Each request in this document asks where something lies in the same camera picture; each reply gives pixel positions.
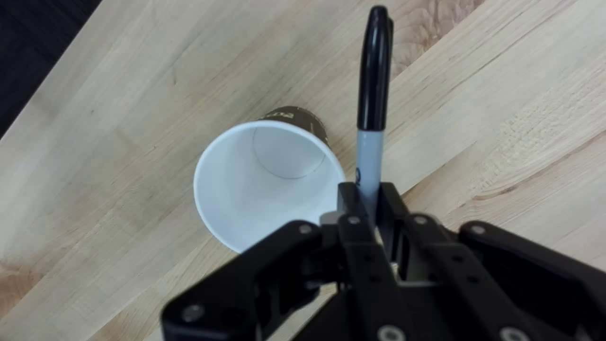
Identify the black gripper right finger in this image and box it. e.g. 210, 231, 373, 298
377, 182, 606, 341

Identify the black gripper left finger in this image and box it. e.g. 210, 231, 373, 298
159, 182, 413, 341

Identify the brown paper cup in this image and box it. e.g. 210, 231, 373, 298
191, 104, 348, 256

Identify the black grey marker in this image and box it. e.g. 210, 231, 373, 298
352, 4, 396, 220

